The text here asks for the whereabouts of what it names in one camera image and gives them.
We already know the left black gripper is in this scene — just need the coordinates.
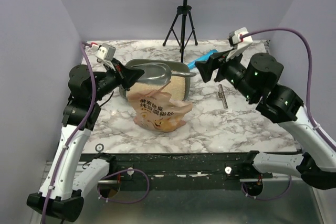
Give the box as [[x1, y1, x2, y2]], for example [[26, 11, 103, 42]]
[[89, 57, 145, 102]]

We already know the silver metal scoop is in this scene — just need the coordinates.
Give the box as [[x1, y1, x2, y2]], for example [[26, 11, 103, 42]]
[[131, 63, 196, 86]]

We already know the grey bag clip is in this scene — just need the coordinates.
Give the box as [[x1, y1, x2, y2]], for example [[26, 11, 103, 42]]
[[217, 84, 228, 110]]

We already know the pink cat litter bag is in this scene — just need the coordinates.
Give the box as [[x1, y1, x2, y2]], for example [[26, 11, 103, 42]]
[[127, 83, 193, 132]]

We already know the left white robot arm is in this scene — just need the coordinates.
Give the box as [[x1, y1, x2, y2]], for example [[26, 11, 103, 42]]
[[27, 60, 145, 223]]

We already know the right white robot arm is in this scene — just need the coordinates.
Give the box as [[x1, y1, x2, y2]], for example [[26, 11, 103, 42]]
[[195, 51, 335, 190]]

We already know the grey plastic litter box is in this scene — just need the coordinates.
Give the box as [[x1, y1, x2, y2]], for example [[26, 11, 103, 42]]
[[119, 59, 191, 101]]

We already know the beige litter in box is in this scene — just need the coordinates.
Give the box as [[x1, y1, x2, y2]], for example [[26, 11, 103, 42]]
[[126, 76, 186, 101]]

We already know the blue cylindrical flashlight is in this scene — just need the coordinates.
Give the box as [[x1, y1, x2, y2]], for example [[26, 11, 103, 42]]
[[187, 49, 218, 69]]

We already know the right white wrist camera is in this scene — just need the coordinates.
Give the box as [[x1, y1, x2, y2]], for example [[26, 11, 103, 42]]
[[226, 27, 253, 61]]

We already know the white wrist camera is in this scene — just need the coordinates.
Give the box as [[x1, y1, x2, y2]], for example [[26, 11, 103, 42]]
[[226, 27, 253, 61], [96, 43, 116, 62]]

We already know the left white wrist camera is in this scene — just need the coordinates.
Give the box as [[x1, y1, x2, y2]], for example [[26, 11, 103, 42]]
[[96, 43, 116, 62]]

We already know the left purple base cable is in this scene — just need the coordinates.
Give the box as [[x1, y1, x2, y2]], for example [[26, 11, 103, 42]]
[[97, 169, 150, 204]]

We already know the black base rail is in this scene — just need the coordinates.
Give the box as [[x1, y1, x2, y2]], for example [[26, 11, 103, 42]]
[[80, 151, 272, 191]]

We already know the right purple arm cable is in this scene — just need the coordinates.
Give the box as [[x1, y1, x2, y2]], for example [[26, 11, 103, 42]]
[[240, 27, 336, 153]]

